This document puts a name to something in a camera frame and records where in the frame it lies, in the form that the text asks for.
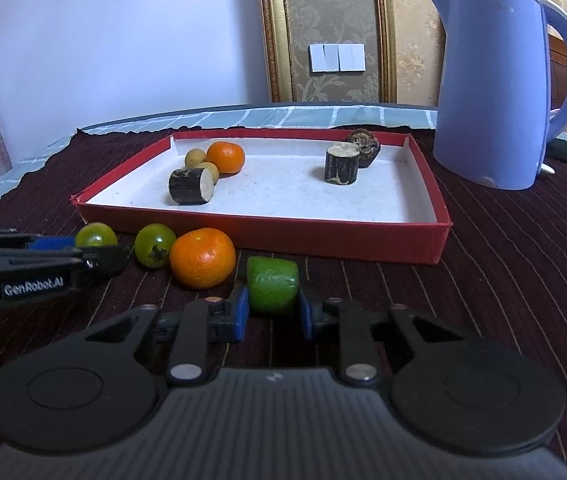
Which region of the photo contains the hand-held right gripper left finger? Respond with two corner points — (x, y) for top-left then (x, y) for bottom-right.
(86, 287), (250, 385)

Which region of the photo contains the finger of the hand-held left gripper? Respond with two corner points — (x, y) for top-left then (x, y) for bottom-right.
(28, 246), (129, 278)
(0, 229), (77, 253)

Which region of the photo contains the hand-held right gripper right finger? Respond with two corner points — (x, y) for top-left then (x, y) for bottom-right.
(298, 292), (464, 386)

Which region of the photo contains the green tomato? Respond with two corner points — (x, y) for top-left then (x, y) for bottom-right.
(134, 223), (178, 269)
(74, 222), (119, 250)

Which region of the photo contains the green cucumber piece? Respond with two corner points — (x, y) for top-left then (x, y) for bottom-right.
(246, 256), (300, 317)

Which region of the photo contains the dark sugarcane piece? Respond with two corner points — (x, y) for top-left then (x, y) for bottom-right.
(324, 141), (360, 186)
(168, 167), (215, 206)

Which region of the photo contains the red box tray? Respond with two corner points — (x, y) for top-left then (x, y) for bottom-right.
(70, 129), (451, 265)

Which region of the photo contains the orange tangerine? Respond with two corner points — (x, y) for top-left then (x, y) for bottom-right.
(170, 227), (236, 290)
(206, 141), (245, 175)

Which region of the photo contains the dark water chestnut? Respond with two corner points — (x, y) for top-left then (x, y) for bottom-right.
(346, 129), (382, 168)

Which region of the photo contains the dark striped cloth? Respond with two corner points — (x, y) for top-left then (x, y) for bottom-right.
(0, 127), (567, 480)

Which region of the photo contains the blue electric kettle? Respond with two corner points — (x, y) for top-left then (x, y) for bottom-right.
(431, 0), (567, 191)

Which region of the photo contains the white wall switch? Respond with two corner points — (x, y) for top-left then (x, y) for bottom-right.
(338, 43), (365, 72)
(309, 43), (340, 72)

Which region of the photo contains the gold framed wall panel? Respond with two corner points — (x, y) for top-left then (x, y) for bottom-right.
(256, 0), (398, 105)

